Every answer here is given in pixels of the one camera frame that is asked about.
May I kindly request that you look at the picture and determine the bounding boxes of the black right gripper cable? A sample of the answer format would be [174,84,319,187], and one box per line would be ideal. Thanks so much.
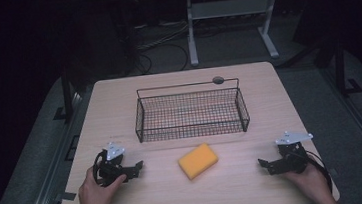
[302,147,334,195]

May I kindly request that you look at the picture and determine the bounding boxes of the person's right hand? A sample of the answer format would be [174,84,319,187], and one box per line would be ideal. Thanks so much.
[282,160,334,204]

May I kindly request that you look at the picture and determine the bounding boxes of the dark grey oval knob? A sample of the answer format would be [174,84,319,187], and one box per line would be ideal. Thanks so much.
[211,75,225,86]

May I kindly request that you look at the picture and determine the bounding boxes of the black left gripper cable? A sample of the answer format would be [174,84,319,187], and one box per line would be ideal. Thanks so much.
[91,149,110,179]

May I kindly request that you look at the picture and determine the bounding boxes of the cables on floor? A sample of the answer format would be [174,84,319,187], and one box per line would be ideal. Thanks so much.
[129,19,194,76]

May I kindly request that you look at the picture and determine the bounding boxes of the person's left hand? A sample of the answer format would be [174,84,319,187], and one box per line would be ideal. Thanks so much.
[75,163,131,204]

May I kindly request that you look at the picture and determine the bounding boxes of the black wire basket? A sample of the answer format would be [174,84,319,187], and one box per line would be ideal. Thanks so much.
[130,77,252,144]

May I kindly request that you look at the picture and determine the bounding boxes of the yellow sponge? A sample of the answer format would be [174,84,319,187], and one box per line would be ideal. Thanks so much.
[176,141,221,182]

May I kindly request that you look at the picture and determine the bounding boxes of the white metal table frame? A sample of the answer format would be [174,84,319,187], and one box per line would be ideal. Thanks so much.
[183,0,287,68]

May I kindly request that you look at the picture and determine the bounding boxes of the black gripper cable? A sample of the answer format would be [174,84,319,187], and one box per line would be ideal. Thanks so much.
[302,147,334,195]
[91,149,110,179]

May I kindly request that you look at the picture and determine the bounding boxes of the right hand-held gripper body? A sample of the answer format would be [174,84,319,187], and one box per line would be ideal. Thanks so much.
[272,129,317,176]

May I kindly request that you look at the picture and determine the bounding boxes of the black metal stand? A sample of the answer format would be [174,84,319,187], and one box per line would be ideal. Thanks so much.
[47,63,83,124]
[330,36,362,99]

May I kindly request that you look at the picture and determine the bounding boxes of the grey tape strip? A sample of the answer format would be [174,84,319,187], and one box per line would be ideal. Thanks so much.
[54,190,78,203]

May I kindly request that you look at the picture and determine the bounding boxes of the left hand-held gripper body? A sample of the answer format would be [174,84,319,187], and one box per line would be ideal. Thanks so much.
[91,139,135,189]

